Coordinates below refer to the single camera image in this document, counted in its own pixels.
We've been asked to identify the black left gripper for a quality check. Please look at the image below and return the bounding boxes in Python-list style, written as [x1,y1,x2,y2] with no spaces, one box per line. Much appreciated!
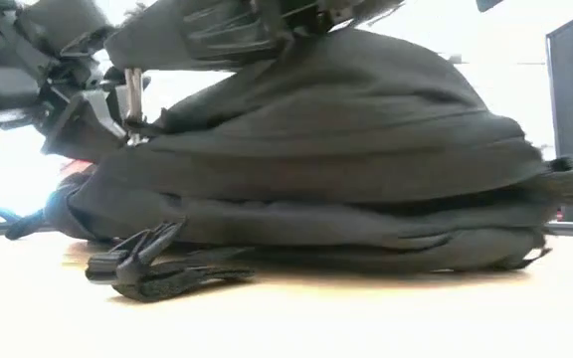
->
[42,59,144,163]

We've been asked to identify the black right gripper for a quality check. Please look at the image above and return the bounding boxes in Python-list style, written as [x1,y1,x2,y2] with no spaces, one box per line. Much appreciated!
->
[286,0,405,34]

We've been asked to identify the black backpack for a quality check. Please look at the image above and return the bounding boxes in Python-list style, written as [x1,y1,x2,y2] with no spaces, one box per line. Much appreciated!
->
[5,0,573,303]

